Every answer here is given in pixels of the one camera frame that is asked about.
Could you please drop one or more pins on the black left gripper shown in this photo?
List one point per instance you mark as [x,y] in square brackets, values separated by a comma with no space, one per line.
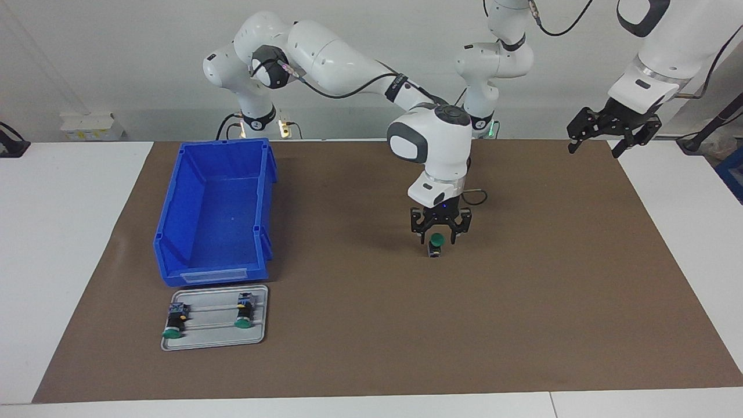
[627,114]

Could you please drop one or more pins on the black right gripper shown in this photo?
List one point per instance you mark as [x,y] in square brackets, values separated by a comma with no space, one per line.
[441,213]

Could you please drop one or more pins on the green push button switch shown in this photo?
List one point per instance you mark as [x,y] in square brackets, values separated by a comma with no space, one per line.
[173,322]
[244,313]
[437,238]

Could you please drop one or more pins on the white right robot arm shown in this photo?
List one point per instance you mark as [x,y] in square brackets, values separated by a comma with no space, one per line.
[336,58]

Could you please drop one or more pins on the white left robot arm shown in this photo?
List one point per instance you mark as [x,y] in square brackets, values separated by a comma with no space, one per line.
[493,61]

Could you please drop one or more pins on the black stand pole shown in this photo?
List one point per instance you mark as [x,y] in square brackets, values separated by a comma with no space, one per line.
[714,125]

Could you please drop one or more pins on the brown table mat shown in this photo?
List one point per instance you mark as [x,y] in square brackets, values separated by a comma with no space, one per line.
[522,302]

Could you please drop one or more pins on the blue crate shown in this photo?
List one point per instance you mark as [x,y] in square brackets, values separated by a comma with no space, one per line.
[732,174]

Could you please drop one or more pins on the white connector with light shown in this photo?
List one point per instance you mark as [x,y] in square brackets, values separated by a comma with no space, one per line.
[284,129]

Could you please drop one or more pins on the blue plastic storage bin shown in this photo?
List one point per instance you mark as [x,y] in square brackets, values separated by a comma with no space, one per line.
[220,232]

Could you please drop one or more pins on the silver metal tray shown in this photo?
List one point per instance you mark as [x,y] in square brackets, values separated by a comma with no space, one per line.
[209,339]

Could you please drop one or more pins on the black table clamp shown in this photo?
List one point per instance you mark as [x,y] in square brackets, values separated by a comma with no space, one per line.
[11,148]

